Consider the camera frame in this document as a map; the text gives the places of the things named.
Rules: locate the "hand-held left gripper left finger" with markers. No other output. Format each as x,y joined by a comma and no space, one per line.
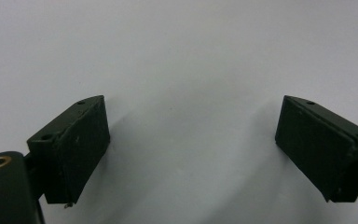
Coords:
71,149

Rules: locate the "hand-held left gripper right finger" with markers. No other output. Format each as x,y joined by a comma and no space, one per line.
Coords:
320,146

